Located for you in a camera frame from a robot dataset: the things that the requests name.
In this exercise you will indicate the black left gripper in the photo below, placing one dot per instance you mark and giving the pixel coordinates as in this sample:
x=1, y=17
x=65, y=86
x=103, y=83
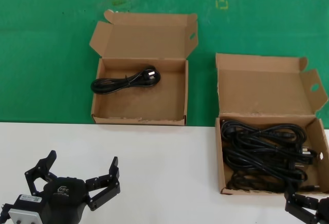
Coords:
x=64, y=198

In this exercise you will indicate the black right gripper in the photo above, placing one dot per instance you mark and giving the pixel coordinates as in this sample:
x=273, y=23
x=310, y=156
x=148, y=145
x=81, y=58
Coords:
x=325, y=208

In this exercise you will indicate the cardboard box with round-notched lid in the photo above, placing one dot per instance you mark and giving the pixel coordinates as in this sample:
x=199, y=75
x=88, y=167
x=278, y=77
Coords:
x=144, y=103

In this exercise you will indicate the cardboard box with torn lid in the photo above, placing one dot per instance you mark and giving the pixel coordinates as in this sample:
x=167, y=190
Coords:
x=257, y=93

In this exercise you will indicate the green table cloth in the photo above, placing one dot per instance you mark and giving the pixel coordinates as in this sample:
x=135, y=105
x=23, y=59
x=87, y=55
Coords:
x=51, y=80

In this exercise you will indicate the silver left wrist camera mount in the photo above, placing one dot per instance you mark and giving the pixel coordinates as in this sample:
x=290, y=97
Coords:
x=24, y=212

